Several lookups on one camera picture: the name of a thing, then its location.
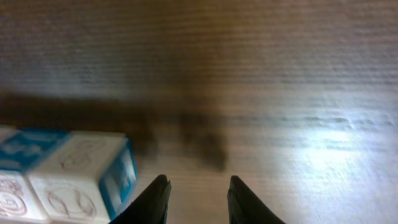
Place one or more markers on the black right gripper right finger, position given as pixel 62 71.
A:
pixel 245 207

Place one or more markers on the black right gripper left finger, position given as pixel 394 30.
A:
pixel 150 207

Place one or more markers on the wooden block blue number 5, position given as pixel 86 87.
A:
pixel 88 179

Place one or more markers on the wooden block blue top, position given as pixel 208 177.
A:
pixel 25 148

